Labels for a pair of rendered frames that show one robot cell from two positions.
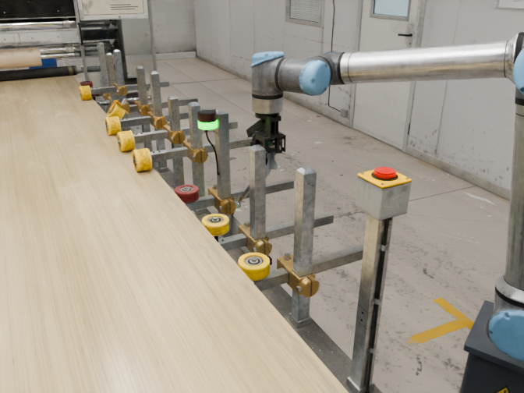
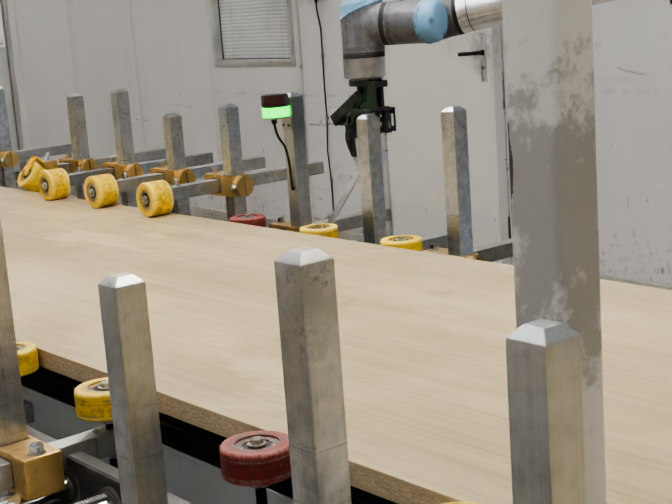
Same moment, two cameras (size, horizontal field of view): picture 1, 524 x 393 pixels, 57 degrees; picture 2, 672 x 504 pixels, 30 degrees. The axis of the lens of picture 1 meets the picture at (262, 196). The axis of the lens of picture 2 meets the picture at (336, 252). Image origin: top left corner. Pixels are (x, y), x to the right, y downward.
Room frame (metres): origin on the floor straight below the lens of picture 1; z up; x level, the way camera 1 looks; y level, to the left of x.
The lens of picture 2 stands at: (-1.25, 0.61, 1.36)
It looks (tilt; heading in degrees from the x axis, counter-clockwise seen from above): 11 degrees down; 349
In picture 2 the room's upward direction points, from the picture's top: 4 degrees counter-clockwise
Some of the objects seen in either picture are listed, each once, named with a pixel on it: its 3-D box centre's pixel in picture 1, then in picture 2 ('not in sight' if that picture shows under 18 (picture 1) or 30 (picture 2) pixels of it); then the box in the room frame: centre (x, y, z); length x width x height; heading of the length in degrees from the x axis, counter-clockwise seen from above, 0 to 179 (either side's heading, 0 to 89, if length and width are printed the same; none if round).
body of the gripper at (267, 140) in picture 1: (268, 132); (369, 107); (1.37, -0.02, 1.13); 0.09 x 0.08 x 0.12; 27
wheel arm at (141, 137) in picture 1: (183, 131); (184, 174); (1.98, 0.34, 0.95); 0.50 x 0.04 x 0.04; 118
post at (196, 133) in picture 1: (197, 164); (236, 204); (1.71, 0.24, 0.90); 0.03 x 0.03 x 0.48; 28
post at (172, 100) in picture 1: (177, 152); (180, 207); (1.93, 0.36, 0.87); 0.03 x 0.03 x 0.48; 28
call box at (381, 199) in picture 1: (382, 195); not in sight; (0.81, -0.22, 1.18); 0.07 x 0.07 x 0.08; 28
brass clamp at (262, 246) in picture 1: (254, 239); not in sight; (1.28, 0.02, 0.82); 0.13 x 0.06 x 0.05; 28
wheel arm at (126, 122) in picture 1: (165, 117); (134, 168); (2.21, 0.45, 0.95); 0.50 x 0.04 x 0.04; 118
